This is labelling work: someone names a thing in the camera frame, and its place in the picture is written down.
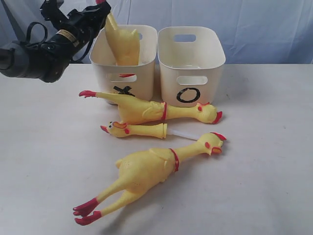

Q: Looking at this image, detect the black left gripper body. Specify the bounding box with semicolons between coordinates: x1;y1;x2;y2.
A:
40;0;106;56

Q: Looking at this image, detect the headless rubber chicken body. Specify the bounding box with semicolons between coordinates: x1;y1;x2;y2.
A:
105;12;140;66

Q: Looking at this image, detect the whole rubber chicken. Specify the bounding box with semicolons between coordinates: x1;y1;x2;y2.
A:
73;132;226;226
79;90;223;125

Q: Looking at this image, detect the detached rubber chicken head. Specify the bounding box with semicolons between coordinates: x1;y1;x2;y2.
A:
100;121;199;140

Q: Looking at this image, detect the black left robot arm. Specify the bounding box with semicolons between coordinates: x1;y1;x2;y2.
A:
0;0;111;83

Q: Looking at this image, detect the cream bin marked X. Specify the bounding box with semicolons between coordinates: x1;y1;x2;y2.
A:
89;24;157;101

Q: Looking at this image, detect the cream bin marked O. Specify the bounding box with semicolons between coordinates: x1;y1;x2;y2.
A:
157;26;226;107

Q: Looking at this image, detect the blue-grey backdrop curtain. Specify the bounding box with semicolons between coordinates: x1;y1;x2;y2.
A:
0;0;313;65

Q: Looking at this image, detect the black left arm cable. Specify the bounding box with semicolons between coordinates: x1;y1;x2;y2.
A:
24;21;96;63

